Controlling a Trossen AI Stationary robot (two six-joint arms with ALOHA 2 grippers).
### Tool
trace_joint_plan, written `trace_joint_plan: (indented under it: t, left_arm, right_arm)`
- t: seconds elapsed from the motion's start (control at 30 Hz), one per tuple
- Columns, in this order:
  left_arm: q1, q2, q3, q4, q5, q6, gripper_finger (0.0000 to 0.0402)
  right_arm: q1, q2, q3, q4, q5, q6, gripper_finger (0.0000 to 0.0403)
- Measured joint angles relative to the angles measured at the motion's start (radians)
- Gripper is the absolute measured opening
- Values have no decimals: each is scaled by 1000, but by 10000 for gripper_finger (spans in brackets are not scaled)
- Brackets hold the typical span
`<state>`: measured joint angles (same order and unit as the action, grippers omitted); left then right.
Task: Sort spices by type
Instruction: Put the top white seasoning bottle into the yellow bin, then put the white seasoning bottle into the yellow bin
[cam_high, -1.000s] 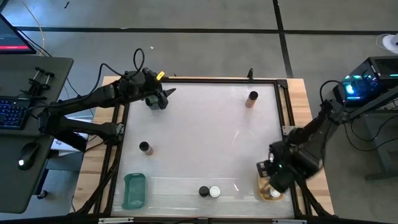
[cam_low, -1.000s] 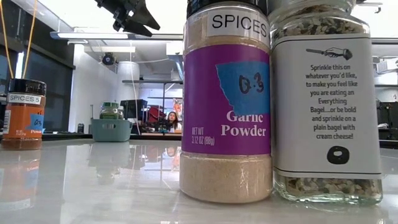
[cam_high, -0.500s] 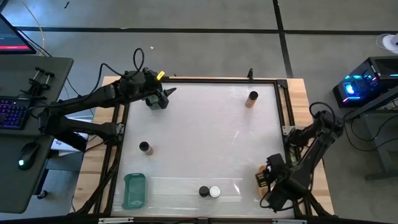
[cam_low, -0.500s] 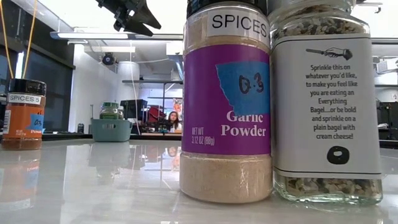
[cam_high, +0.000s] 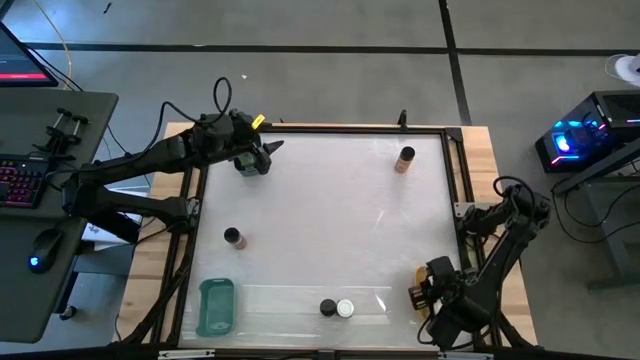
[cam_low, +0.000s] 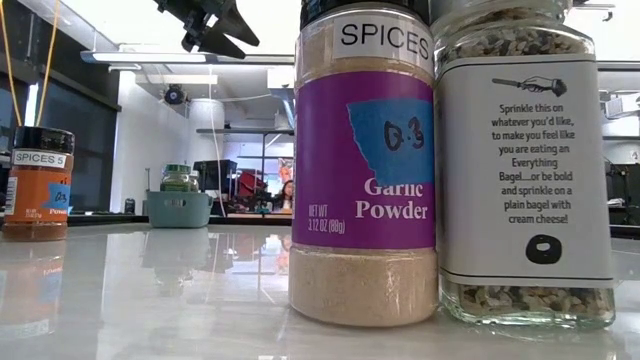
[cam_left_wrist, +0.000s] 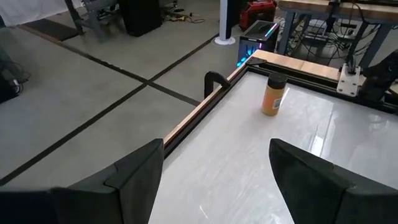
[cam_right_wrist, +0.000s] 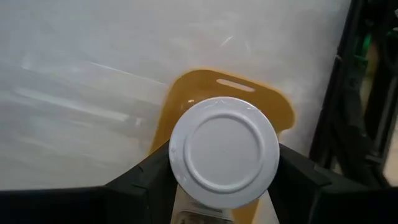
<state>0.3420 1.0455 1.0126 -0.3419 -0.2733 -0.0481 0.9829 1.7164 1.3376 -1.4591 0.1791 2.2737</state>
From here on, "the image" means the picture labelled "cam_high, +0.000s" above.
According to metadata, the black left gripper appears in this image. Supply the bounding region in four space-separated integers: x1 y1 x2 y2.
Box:
225 127 285 175

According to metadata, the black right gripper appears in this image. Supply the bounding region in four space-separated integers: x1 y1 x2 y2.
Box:
407 255 466 312

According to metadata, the white-lid bagel seasoning jar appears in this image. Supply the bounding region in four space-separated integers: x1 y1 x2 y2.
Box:
335 298 356 320

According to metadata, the orange black-lid jar labelled five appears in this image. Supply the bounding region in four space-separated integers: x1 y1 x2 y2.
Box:
223 226 248 251

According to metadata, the blue-grey plastic bin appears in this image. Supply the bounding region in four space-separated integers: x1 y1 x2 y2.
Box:
233 149 273 178

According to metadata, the orange black-lid spice jar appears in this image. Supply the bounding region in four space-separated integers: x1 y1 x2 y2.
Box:
393 145 417 175

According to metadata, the teal plastic bin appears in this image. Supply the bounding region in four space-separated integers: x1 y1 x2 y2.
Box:
197 277 237 339

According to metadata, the black desk support bar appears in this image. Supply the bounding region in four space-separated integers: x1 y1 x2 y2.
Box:
94 214 142 245

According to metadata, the white paper booklet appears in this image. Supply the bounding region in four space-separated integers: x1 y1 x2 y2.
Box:
82 212 145 251

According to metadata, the dark grey side desk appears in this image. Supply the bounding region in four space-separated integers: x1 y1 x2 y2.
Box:
0 89 120 345

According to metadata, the black clamp stand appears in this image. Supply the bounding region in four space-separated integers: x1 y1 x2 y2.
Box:
32 106 90 162

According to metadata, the black computer mouse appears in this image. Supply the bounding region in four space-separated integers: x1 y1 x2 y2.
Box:
27 228 65 275

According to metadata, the black backlit keyboard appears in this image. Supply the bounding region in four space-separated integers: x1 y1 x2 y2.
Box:
0 153 51 210

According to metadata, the computer monitor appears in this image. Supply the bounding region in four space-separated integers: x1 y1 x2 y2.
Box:
0 22 60 89

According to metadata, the black RGB computer tower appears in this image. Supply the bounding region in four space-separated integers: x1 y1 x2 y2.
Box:
534 89 640 174

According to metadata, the white round object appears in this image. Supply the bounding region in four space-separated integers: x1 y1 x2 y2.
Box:
604 52 640 89

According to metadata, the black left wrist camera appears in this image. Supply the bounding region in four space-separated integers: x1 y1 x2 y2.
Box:
229 109 259 132

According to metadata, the silver metal bracket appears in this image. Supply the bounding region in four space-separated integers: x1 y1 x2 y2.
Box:
158 349 216 359
438 351 495 360

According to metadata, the black aluminium table frame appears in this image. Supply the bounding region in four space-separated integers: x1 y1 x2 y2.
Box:
117 122 539 360

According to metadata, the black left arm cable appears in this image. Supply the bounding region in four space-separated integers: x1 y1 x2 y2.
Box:
159 75 235 126

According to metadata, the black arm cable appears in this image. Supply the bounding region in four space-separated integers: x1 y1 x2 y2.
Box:
159 75 235 126
492 174 537 211

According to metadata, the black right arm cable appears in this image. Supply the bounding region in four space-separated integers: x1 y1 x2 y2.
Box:
492 174 537 211

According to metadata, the yellow cable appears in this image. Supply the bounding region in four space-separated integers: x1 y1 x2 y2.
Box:
32 0 75 91

